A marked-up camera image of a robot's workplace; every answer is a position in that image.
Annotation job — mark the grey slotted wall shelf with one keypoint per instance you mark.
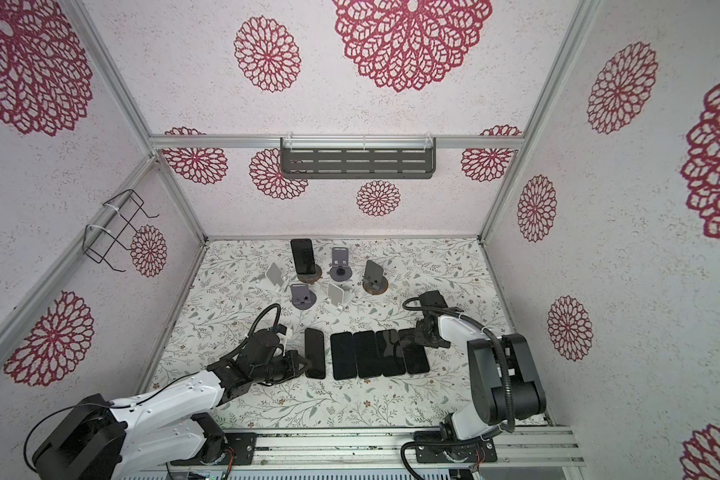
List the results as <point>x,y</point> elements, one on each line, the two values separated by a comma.
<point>363,159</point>

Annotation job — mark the wooden round stand back right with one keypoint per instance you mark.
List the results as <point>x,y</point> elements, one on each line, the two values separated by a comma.
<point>374,281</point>

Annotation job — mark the white stand front right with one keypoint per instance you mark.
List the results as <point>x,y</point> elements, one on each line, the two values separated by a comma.
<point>339,296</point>

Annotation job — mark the wooden round stand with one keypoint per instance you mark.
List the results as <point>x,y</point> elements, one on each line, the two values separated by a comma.
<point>374,281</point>
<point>311,278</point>

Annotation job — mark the black phone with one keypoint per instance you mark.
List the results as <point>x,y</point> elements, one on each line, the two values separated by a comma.
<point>314,345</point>
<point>368,361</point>
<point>303,256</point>
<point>343,356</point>
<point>390,353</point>
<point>414,355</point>

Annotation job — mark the grey round stand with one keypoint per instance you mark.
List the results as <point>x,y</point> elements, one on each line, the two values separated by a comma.
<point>302,297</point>
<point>340,270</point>

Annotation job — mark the grey round stand front left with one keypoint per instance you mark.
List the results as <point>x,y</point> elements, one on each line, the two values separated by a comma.
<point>302,297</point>

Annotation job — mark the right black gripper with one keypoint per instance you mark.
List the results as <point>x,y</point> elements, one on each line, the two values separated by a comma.
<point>419,337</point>

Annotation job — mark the aluminium front rail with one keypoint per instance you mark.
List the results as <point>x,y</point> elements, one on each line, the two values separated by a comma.
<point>376,448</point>

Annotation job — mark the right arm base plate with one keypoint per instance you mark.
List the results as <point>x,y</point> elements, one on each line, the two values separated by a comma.
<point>456,447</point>

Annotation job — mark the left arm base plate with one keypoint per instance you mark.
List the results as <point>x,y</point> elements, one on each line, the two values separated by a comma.
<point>228,447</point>

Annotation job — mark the black wire wall rack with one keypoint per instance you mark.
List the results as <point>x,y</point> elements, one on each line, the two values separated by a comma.
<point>102,236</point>

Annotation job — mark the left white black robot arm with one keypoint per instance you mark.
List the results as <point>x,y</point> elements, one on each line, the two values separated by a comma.
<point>111,439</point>

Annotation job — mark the grey round stand back centre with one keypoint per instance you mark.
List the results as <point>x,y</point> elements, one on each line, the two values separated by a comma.
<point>340,270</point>

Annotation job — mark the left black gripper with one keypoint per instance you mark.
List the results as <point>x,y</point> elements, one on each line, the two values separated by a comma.
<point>294,368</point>

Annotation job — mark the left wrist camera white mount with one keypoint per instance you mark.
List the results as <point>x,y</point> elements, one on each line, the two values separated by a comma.
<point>285,334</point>

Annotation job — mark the wooden round stand back left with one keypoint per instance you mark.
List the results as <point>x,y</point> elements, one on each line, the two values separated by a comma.
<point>311,278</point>

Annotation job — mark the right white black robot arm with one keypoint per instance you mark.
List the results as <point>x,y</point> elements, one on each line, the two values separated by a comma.
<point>504,383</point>

